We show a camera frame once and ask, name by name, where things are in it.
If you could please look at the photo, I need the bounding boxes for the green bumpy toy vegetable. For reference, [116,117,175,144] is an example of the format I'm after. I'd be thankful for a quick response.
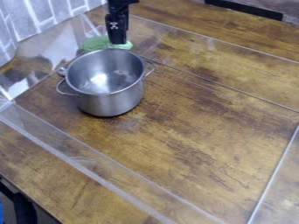
[81,35,133,53]

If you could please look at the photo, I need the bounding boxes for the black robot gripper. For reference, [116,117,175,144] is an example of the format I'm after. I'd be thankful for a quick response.
[105,0,139,45]

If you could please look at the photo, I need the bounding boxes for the black bar at back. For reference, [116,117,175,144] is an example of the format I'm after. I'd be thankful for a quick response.
[204,0,283,21]

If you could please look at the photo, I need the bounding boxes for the pink handled spoon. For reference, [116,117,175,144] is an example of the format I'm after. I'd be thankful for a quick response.
[57,67,67,76]

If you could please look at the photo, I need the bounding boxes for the grey white patterned curtain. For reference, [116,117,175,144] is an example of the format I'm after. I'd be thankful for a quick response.
[0,0,108,67]

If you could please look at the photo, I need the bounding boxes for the clear acrylic barrier panel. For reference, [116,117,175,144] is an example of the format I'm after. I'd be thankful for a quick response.
[0,12,227,224]

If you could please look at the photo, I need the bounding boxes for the stainless steel pot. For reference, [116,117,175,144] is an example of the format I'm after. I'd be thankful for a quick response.
[56,48,155,117]

